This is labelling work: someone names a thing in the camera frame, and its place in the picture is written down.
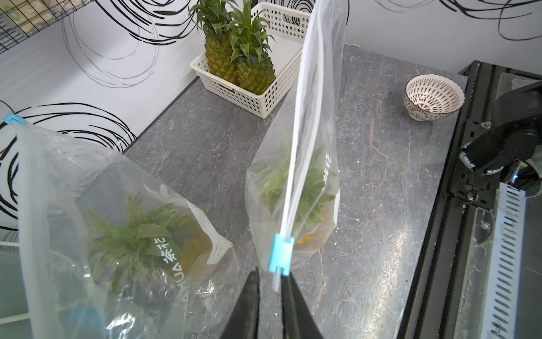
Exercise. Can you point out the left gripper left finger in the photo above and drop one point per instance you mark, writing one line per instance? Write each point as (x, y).
(243, 322)

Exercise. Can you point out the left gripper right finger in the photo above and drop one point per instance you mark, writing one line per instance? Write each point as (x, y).
(297, 320)

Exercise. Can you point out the clear zip-top bag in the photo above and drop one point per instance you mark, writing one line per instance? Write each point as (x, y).
(60, 179)
(305, 121)

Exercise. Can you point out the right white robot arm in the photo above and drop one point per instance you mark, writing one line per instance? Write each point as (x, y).
(514, 134)

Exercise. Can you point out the white round sink strainer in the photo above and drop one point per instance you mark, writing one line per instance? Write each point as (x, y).
(430, 97)

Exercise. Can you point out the cream perforated plastic basket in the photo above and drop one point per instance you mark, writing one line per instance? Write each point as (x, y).
(288, 28)

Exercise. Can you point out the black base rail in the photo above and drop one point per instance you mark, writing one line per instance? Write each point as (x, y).
(433, 304)

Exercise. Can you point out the grey slotted cable duct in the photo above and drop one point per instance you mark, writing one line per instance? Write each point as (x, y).
(502, 288)

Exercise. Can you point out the black wire wall basket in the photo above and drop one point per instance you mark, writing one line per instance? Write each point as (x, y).
(21, 19)

